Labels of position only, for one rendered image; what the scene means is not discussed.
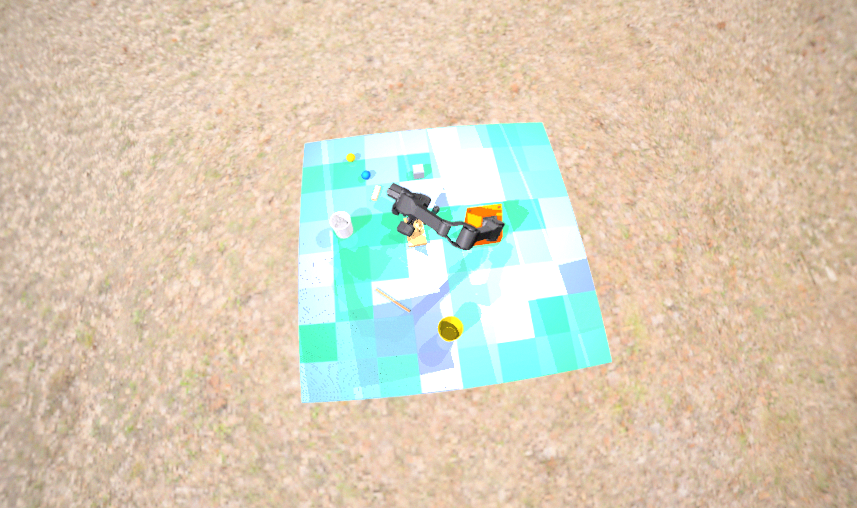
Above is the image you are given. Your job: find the white cup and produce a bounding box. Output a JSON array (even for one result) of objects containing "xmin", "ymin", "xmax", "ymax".
[{"xmin": 330, "ymin": 211, "xmax": 353, "ymax": 238}]

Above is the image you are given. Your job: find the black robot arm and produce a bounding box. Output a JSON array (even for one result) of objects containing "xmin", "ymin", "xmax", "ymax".
[{"xmin": 387, "ymin": 183, "xmax": 506, "ymax": 251}]

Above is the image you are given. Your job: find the yellow cup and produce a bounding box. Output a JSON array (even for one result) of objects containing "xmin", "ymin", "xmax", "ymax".
[{"xmin": 438, "ymin": 316, "xmax": 463, "ymax": 341}]

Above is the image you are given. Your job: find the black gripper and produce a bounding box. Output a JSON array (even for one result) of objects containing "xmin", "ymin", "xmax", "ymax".
[{"xmin": 397, "ymin": 193, "xmax": 431, "ymax": 237}]

